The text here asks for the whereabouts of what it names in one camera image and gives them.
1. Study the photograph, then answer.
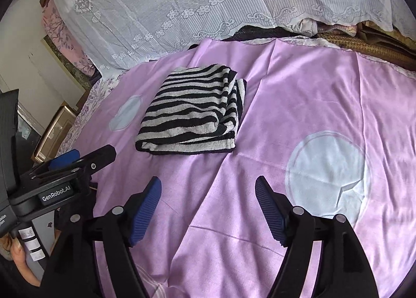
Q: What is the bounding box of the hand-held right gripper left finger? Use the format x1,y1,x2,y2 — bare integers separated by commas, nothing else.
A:
44,176,162,298

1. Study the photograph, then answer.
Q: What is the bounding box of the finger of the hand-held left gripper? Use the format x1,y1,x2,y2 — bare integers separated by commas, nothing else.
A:
32,149,81,172
21,145,117,182

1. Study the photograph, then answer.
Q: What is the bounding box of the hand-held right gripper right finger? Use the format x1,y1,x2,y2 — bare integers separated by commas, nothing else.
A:
255,175,381,298

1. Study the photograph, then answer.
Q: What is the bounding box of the black and grey striped sweater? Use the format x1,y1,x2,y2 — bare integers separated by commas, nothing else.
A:
135,63,248,156

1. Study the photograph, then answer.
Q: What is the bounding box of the person's left hand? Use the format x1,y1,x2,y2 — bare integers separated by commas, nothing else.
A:
0,235,41,286

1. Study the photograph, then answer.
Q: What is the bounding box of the cream cabinet door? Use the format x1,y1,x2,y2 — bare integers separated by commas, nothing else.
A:
0,35,87,130

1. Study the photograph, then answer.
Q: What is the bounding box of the pink floral cloth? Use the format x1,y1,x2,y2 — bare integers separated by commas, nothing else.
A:
42,1,98,76

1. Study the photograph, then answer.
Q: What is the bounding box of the lilac bed sheet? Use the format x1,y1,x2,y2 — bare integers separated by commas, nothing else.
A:
63,36,416,298

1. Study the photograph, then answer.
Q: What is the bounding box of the black cloth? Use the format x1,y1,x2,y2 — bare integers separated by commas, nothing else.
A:
221,24,295,42

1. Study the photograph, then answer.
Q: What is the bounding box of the pale lilac folded cloth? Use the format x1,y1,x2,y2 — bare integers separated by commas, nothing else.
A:
291,18,319,35

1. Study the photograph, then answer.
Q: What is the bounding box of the brown woven mat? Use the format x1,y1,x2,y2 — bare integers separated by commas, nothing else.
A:
317,22,416,69

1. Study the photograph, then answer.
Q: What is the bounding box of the pink folded cloth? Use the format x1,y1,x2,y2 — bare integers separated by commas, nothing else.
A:
317,23,358,36

